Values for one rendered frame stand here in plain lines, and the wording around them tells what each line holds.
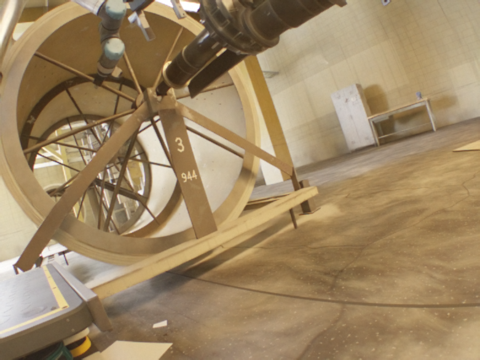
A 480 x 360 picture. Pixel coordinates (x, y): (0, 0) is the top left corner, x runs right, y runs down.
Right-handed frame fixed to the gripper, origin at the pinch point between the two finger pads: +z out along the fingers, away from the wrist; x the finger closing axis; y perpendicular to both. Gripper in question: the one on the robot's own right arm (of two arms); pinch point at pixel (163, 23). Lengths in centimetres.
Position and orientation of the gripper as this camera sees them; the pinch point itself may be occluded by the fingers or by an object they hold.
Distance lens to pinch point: 81.4
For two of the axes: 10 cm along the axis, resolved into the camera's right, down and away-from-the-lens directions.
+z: 4.1, 8.2, 4.1
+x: 8.1, -1.2, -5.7
